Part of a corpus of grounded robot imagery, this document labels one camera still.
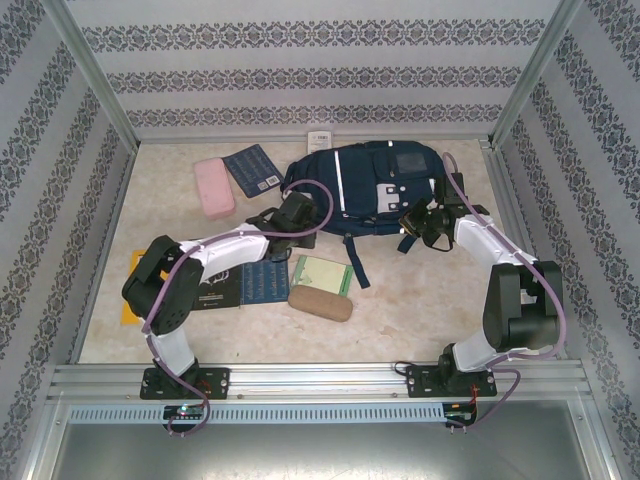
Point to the blue book with barcode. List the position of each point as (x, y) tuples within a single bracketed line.
[(252, 170)]

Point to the pink pencil case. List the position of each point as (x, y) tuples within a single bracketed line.
[(215, 187)]

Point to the navy blue backpack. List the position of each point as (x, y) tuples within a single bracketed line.
[(360, 190)]

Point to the blue patterned book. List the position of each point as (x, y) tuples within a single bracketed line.
[(265, 285)]

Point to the green notebook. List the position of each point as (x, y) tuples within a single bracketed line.
[(320, 275)]

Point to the white packaged school supply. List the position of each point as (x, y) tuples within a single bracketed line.
[(319, 141)]

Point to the black book with antlers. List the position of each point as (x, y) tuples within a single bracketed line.
[(220, 292)]

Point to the yellow book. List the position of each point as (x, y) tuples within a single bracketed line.
[(136, 257)]

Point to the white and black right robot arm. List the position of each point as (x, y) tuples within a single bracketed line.
[(480, 245)]

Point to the brown cork case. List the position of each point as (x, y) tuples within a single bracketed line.
[(320, 304)]

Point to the aluminium frame rail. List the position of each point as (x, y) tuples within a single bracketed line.
[(119, 200), (505, 190)]

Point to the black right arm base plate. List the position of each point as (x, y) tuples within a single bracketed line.
[(415, 385)]

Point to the wide aluminium mounting rail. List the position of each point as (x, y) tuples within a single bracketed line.
[(310, 380)]

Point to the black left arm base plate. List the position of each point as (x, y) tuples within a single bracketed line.
[(220, 382)]

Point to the aluminium frame post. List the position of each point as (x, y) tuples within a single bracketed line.
[(534, 70), (94, 70)]

